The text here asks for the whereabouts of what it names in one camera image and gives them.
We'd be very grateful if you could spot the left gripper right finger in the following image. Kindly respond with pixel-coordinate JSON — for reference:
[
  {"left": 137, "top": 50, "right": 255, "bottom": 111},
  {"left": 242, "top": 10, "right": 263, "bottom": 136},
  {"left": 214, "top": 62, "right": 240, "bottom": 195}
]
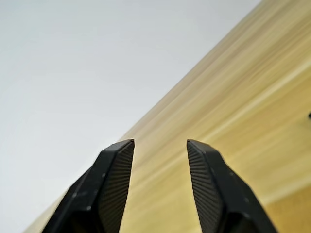
[{"left": 186, "top": 139, "right": 279, "bottom": 233}]

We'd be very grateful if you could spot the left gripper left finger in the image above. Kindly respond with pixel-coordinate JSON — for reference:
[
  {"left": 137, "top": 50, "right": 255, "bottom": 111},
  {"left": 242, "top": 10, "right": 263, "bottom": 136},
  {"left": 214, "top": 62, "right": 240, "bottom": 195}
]
[{"left": 41, "top": 139, "right": 135, "bottom": 233}]

